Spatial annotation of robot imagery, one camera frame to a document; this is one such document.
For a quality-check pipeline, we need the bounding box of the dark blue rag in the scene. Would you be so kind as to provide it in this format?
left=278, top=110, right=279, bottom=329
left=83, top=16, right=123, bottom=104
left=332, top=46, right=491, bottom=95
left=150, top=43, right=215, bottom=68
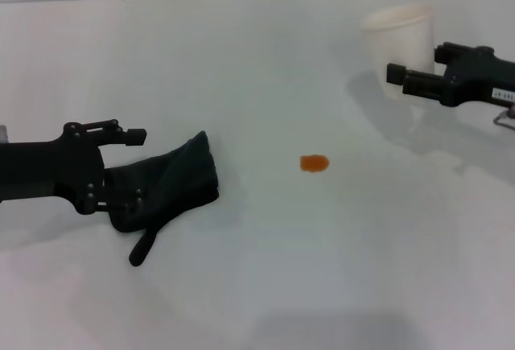
left=102, top=130, right=221, bottom=268

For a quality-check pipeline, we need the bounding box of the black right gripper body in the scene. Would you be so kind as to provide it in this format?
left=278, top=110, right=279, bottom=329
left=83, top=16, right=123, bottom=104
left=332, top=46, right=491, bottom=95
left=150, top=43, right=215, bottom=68
left=439, top=46, right=515, bottom=108

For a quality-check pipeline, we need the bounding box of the orange liquid stain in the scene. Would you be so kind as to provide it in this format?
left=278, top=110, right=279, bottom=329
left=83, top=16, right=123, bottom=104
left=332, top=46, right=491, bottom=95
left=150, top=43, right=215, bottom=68
left=299, top=154, right=331, bottom=174

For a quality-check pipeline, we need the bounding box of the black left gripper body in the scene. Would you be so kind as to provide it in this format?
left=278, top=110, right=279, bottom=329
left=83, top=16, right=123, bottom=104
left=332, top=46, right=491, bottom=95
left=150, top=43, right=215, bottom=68
left=0, top=121, right=107, bottom=216

